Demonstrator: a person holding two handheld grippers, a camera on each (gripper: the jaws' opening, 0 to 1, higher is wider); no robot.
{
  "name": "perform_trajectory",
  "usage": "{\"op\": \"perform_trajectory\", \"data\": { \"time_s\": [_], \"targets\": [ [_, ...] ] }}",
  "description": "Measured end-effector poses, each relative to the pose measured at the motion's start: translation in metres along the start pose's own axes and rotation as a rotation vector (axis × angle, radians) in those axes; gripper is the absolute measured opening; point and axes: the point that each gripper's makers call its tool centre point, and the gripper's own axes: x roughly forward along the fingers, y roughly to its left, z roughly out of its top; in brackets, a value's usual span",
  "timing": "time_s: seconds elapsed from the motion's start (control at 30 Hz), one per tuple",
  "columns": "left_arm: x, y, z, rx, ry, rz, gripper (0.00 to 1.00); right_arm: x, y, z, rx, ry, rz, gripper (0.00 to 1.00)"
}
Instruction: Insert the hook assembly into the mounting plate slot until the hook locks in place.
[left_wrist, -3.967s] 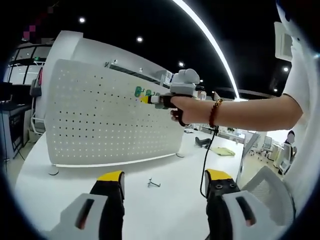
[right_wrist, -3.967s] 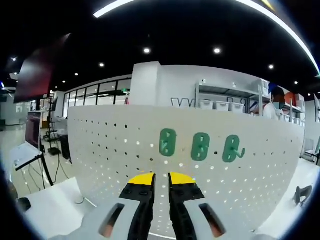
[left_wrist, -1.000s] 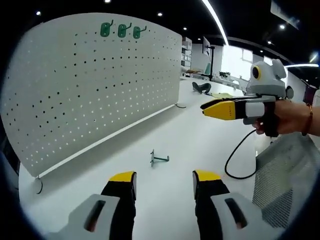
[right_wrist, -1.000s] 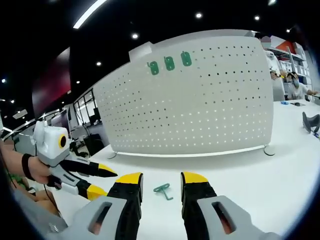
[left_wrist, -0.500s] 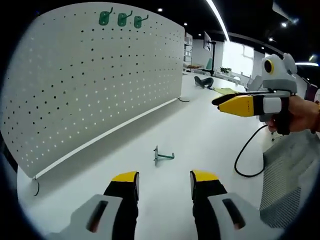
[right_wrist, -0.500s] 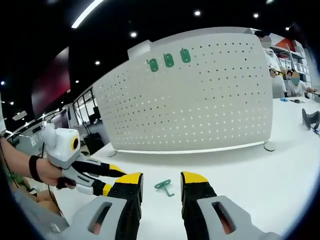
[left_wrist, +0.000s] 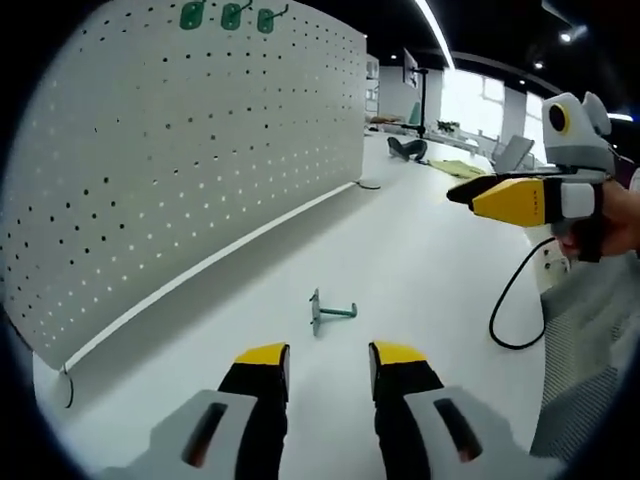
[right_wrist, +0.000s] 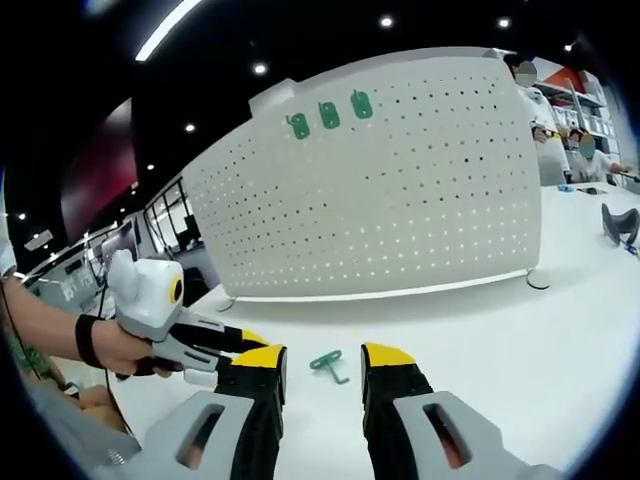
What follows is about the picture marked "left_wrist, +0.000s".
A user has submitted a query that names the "yellow-green cloth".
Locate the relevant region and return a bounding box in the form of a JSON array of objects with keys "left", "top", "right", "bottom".
[{"left": 425, "top": 158, "right": 489, "bottom": 180}]

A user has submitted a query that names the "green hook assembly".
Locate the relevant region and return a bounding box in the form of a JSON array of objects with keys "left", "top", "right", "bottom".
[
  {"left": 179, "top": 0, "right": 209, "bottom": 29},
  {"left": 221, "top": 1, "right": 254, "bottom": 30},
  {"left": 308, "top": 288, "right": 359, "bottom": 337}
]

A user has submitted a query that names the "white perforated mounting plate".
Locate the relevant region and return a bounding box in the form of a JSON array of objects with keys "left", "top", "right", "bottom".
[{"left": 0, "top": 0, "right": 382, "bottom": 409}]

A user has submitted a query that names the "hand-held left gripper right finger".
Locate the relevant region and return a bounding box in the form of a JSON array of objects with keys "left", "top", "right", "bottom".
[{"left": 368, "top": 340, "right": 561, "bottom": 480}]

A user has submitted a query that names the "black cable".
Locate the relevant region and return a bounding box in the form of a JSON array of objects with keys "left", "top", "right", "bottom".
[{"left": 488, "top": 234, "right": 556, "bottom": 351}]

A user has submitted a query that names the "person's right hand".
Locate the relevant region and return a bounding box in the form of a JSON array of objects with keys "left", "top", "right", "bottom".
[{"left": 558, "top": 178, "right": 640, "bottom": 265}]

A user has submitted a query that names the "black pole stand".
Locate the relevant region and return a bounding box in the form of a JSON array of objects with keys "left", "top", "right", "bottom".
[{"left": 402, "top": 47, "right": 430, "bottom": 140}]

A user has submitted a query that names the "long ceiling strip light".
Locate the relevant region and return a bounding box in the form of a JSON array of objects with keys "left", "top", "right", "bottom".
[{"left": 414, "top": 0, "right": 457, "bottom": 70}]

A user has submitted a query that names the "green tag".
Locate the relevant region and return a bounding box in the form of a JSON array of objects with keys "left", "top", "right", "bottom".
[{"left": 256, "top": 4, "right": 290, "bottom": 35}]

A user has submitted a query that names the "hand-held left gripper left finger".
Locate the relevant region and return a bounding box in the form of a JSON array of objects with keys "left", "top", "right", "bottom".
[{"left": 102, "top": 342, "right": 292, "bottom": 480}]

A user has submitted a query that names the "grey curved object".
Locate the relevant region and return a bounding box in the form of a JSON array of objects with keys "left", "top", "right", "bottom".
[{"left": 387, "top": 135, "right": 429, "bottom": 162}]

